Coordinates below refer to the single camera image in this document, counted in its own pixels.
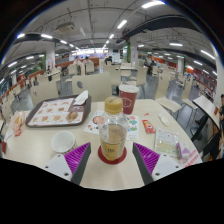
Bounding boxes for ceiling air conditioner unit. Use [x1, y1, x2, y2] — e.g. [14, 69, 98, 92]
[54, 21, 76, 34]

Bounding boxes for colourful sticker sheet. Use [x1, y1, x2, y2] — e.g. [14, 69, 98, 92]
[83, 110, 140, 142]

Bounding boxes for clear plastic packet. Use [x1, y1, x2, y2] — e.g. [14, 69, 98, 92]
[153, 127, 180, 158]

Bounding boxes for ceiling lights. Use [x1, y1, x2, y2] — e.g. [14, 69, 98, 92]
[0, 0, 224, 84]

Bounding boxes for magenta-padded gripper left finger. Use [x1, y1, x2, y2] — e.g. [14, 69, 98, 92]
[42, 142, 92, 186]

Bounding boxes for white paper napkin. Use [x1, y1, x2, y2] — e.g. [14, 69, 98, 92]
[72, 89, 90, 106]

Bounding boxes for beige dining table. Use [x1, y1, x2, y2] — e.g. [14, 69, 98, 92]
[192, 95, 222, 130]

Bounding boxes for small red box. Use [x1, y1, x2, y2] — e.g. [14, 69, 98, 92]
[0, 139, 8, 154]

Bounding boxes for beige chairs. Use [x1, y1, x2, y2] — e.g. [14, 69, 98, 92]
[0, 59, 214, 114]

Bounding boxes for white striped mug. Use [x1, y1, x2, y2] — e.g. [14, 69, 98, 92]
[50, 130, 78, 155]

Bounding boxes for dark food tray with liner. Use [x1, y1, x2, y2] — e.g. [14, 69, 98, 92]
[25, 94, 93, 129]

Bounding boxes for clear bottle with yellow cap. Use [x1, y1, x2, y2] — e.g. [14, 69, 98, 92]
[98, 96, 129, 163]

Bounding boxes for crumpled white tissue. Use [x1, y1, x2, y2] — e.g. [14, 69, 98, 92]
[157, 112, 170, 127]

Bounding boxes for white and pink leaflet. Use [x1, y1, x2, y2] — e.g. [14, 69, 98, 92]
[178, 141, 203, 168]

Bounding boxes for clear plastic bag with food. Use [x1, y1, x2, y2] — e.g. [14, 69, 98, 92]
[4, 109, 28, 138]

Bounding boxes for flat round red coaster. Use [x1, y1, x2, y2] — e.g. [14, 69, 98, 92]
[97, 145, 128, 165]

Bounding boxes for red sauce packet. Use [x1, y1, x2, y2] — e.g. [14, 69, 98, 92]
[141, 119, 156, 135]

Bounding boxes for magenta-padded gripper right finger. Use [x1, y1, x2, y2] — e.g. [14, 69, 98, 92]
[131, 142, 183, 186]

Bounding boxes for person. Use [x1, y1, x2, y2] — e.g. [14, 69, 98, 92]
[83, 55, 94, 66]
[73, 55, 83, 67]
[104, 55, 114, 66]
[212, 93, 224, 162]

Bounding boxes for red paper cup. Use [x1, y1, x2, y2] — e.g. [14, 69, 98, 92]
[118, 84, 140, 115]

